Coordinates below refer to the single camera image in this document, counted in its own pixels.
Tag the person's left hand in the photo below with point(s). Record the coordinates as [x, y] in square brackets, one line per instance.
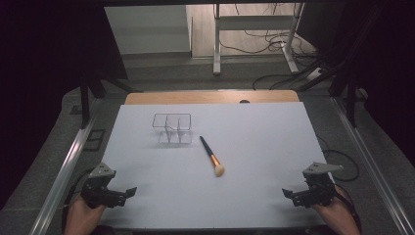
[81, 217]

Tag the black floor socket frame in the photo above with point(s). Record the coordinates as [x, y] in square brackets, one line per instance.
[94, 139]

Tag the white metal desk frame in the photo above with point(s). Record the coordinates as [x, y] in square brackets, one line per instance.
[253, 23]

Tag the silver metal floor rail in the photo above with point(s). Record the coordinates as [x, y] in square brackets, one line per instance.
[375, 166]
[67, 166]

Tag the black metal stand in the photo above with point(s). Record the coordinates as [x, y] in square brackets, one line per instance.
[84, 98]
[351, 98]

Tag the white table cover sheet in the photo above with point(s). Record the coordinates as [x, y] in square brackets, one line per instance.
[248, 169]

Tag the clear plastic organizer box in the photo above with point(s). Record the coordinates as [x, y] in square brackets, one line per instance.
[172, 129]

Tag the wooden table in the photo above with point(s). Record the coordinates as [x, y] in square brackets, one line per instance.
[202, 97]

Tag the person's right hand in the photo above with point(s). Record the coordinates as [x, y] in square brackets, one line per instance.
[339, 217]

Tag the white power strip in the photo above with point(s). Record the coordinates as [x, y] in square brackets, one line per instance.
[313, 74]

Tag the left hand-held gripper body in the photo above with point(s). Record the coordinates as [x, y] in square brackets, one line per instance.
[98, 192]

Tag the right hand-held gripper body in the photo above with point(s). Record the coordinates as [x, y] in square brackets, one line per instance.
[319, 191]

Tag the black orange makeup brush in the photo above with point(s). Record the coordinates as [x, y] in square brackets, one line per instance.
[211, 156]

